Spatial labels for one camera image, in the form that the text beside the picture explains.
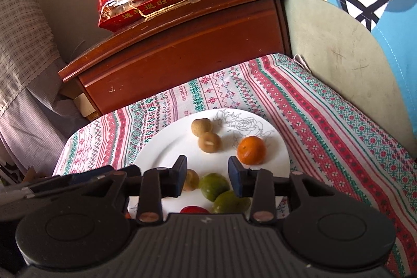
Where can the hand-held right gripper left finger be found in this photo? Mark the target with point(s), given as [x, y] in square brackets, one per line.
[180, 177]

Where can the brown kiwi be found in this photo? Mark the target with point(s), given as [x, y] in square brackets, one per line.
[201, 127]
[209, 142]
[191, 179]

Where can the white plate with line drawing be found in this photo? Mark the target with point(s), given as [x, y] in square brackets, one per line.
[169, 147]

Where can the beige sofa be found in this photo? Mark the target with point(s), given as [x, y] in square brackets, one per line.
[342, 53]

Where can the checked grey cloth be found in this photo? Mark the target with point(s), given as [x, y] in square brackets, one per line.
[22, 37]

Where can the brown wooden nightstand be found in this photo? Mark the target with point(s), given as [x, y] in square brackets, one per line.
[179, 63]

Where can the large red tomato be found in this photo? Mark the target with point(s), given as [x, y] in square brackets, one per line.
[194, 209]

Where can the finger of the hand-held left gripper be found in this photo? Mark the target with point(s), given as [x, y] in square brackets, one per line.
[91, 175]

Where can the cardboard box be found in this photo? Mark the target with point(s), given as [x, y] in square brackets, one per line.
[83, 105]

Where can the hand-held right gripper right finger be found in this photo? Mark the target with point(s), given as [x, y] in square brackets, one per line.
[234, 177]

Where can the orange mandarin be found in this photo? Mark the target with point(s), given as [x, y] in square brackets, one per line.
[251, 150]

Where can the green citrus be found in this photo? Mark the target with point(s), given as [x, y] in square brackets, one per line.
[231, 203]
[214, 186]

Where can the patterned red green tablecloth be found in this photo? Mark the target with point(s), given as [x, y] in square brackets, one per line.
[325, 134]

